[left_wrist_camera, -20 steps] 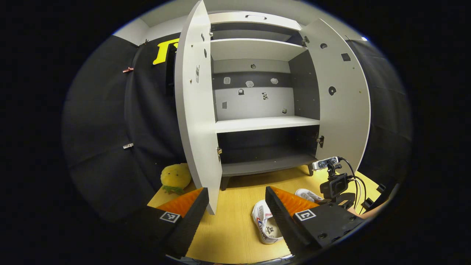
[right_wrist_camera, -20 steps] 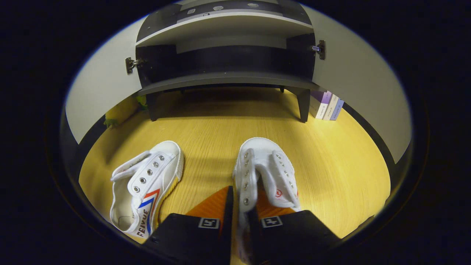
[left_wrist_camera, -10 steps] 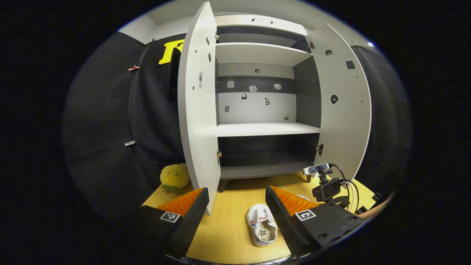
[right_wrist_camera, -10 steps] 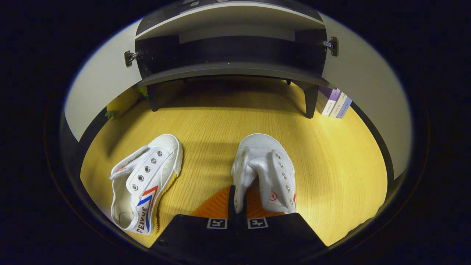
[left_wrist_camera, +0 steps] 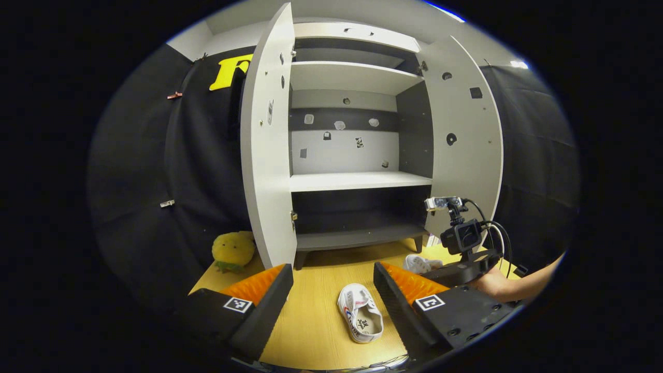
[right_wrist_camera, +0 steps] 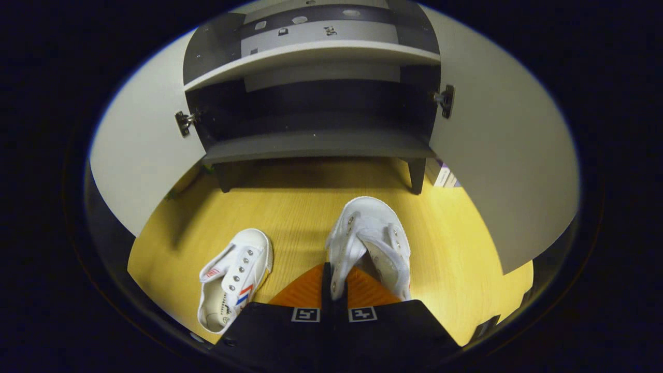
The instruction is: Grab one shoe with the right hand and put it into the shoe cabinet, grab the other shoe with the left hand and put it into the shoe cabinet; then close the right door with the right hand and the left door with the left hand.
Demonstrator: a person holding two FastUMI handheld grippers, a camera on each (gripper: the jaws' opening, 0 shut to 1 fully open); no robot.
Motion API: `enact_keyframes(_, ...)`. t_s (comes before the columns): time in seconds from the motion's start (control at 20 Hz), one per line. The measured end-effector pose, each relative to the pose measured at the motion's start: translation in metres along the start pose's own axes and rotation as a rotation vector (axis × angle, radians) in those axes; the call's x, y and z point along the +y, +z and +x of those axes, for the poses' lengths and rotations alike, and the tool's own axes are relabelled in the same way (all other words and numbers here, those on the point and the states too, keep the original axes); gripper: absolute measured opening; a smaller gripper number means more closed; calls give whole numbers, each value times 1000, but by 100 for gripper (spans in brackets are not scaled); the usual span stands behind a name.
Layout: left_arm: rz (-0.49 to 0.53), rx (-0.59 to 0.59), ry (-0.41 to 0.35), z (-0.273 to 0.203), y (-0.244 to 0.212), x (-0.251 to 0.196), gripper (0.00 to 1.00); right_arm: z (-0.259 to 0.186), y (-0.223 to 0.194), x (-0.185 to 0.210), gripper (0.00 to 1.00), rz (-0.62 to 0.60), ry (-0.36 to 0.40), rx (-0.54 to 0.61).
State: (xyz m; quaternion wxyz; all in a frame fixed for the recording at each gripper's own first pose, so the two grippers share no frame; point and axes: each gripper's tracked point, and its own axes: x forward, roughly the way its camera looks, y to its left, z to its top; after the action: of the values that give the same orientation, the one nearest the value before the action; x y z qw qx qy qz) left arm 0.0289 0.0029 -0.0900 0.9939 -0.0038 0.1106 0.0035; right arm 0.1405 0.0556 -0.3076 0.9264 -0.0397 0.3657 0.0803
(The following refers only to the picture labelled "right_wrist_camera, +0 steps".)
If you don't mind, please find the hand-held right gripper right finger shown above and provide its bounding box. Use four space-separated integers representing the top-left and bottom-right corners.
331 265 462 371

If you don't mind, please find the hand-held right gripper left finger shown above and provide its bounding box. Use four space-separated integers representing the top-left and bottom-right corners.
210 263 332 371

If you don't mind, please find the white canvas shoe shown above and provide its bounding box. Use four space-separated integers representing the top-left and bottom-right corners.
197 228 273 335
325 196 413 302

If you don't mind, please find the white shoe cabinet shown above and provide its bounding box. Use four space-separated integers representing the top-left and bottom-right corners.
182 0 442 195

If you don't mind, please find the white cabinet door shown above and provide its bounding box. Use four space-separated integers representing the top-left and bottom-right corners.
89 28 208 238
420 5 581 275

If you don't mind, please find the white cover book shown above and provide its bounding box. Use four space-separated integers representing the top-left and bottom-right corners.
426 157 450 187

